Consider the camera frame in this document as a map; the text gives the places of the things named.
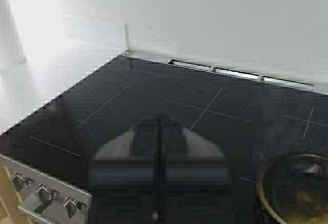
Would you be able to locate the stainless steel oven range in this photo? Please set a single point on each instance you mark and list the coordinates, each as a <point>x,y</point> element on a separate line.
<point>43,195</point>

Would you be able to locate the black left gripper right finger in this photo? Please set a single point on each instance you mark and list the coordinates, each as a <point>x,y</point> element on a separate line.
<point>196,178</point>

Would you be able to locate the dark steel frying pan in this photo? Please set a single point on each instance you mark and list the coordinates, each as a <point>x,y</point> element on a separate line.
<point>292,188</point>

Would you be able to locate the light wood cabinet drawer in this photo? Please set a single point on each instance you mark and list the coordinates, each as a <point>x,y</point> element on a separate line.
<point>10,200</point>

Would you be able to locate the left silver stove knob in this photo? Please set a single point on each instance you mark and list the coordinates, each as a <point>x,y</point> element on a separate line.
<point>20,181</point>

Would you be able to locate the right silver stove knob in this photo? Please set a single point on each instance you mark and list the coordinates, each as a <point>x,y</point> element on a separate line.
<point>73,206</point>

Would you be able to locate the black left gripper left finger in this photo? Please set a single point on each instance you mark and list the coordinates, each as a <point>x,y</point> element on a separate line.
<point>124,176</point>

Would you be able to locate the black glass stove cooktop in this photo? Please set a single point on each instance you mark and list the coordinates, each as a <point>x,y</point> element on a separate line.
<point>179,121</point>

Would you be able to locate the silver stove knob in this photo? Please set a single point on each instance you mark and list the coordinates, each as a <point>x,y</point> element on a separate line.
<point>73,206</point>
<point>45,194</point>
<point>20,181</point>

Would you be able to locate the middle silver stove knob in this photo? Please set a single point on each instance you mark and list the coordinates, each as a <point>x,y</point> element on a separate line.
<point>45,194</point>

